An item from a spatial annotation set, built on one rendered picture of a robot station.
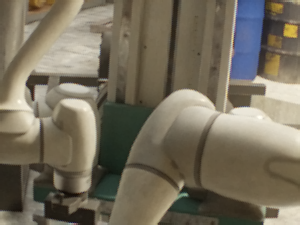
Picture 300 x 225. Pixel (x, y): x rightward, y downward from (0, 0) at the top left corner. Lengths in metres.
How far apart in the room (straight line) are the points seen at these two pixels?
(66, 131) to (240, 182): 0.51
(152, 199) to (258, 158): 0.18
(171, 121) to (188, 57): 0.77
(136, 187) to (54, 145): 0.42
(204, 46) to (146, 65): 0.19
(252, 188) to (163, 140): 0.17
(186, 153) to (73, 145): 0.43
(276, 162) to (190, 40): 0.87
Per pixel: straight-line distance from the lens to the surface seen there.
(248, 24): 5.47
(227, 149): 0.99
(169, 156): 1.02
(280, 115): 5.33
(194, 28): 1.78
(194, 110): 1.05
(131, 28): 1.77
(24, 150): 1.38
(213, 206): 1.68
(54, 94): 1.69
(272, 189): 0.98
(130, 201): 1.00
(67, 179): 1.43
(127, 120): 1.79
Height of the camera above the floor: 1.94
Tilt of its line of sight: 19 degrees down
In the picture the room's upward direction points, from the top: 5 degrees clockwise
